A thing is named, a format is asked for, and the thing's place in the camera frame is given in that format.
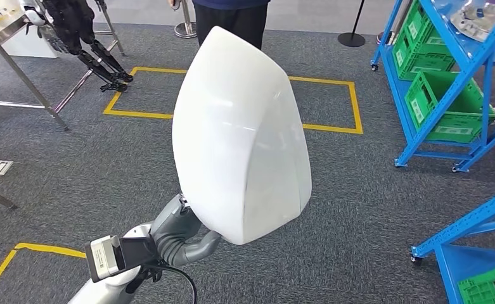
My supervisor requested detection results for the person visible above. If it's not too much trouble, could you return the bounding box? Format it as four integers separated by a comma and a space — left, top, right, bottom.
167, 0, 271, 50

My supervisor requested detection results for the green plastic crate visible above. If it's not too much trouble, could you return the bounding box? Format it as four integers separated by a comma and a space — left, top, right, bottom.
458, 262, 495, 304
403, 0, 452, 48
392, 29, 457, 81
404, 70, 495, 144

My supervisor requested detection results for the white plastic mirror cover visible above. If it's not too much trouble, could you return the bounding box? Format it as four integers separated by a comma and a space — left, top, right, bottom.
171, 25, 313, 246

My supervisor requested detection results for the yellow floor tape outline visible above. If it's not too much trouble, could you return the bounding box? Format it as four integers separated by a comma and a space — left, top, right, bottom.
0, 242, 87, 304
103, 66, 364, 136

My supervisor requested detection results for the steel side table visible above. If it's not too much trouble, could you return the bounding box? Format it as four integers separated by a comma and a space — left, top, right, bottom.
0, 0, 127, 132

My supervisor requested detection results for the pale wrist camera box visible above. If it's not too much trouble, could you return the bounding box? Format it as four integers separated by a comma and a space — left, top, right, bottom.
84, 234, 126, 283

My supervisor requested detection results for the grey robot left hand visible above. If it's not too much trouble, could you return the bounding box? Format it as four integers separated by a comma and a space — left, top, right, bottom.
150, 193, 223, 267

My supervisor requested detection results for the white cabinet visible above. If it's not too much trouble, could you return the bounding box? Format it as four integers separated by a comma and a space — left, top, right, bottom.
1, 25, 59, 59

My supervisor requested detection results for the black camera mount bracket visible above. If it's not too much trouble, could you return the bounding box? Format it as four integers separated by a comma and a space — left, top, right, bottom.
119, 236, 158, 272

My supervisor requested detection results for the chrome stanchion post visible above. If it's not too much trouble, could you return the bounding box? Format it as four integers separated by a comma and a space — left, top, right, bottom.
174, 0, 198, 39

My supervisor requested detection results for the plastic-wrapped silver hubcap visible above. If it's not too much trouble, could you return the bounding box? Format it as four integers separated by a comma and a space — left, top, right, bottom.
449, 0, 495, 48

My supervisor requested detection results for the black stanchion post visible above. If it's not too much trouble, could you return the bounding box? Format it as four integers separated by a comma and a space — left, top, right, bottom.
337, 0, 366, 48

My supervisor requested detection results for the blue metal shelf rack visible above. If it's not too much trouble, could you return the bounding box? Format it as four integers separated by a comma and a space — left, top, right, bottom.
370, 0, 495, 174
411, 184, 495, 304

